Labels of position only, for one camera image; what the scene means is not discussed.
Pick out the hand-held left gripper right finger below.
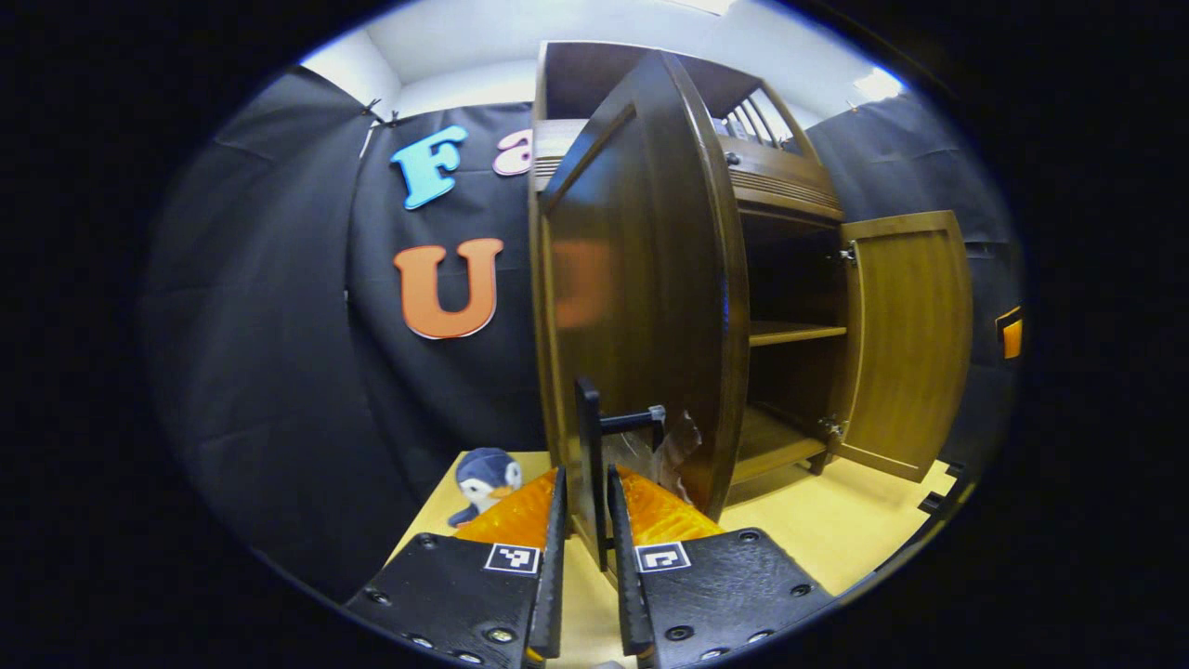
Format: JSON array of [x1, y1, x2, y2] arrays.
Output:
[[606, 464, 838, 669]]

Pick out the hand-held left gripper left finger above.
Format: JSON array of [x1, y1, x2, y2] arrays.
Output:
[[344, 465, 570, 669]]

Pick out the wooden shoe cabinet door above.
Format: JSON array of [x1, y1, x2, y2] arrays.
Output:
[[829, 211, 975, 483], [537, 48, 751, 570]]

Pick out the black door handle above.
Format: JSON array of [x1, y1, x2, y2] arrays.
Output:
[[574, 376, 668, 572]]

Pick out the wooden double-door shoe cabinet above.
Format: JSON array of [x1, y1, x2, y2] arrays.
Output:
[[528, 40, 851, 521]]

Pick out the wooden cabinet drawer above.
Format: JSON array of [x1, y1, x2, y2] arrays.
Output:
[[531, 119, 844, 222]]

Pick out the penguin plush toy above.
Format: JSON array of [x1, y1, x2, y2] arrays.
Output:
[[447, 447, 524, 529]]

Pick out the ceiling light panel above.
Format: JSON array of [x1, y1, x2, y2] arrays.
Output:
[[853, 66, 905, 102]]

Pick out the black backdrop cloth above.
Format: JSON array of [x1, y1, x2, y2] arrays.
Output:
[[139, 65, 1025, 605]]

